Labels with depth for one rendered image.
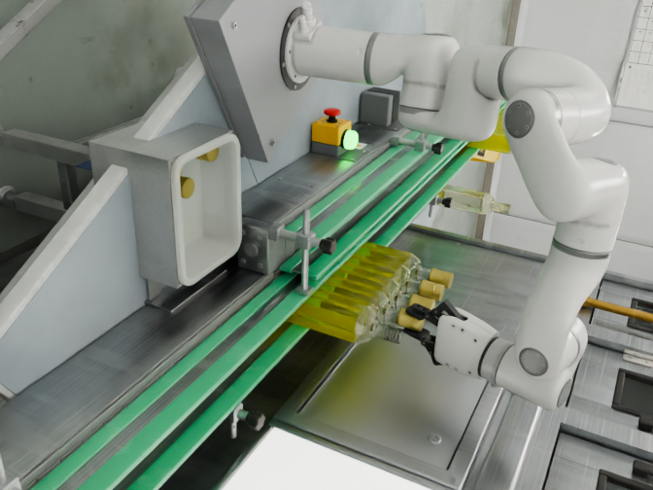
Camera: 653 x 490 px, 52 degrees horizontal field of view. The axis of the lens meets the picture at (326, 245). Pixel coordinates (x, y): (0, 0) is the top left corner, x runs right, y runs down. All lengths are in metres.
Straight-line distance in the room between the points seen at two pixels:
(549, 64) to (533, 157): 0.17
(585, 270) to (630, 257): 6.58
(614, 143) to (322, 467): 6.31
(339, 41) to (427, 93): 0.19
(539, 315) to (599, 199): 0.19
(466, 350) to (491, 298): 0.51
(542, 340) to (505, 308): 0.62
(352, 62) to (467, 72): 0.23
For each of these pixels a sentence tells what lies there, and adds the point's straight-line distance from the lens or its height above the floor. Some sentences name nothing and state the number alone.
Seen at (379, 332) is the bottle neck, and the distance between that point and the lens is 1.21.
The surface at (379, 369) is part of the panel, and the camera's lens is 1.34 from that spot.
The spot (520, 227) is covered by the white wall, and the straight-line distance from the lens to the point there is 7.66.
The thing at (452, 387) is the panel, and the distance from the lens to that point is 1.32.
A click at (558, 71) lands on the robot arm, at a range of 1.08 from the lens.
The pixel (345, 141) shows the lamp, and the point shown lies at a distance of 1.56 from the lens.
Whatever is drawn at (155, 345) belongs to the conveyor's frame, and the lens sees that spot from 1.09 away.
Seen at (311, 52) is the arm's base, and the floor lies 0.86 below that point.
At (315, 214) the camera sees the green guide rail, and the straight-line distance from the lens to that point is 1.31.
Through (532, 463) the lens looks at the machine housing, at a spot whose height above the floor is 1.41.
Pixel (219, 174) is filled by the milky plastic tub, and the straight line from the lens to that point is 1.18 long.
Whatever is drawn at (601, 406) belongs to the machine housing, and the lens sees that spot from 1.44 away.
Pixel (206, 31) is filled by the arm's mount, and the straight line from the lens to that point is 1.13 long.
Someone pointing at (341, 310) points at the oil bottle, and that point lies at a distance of 1.22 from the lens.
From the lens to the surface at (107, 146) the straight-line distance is 1.10.
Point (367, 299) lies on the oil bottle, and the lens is 1.25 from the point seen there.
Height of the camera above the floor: 1.44
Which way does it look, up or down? 23 degrees down
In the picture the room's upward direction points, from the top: 105 degrees clockwise
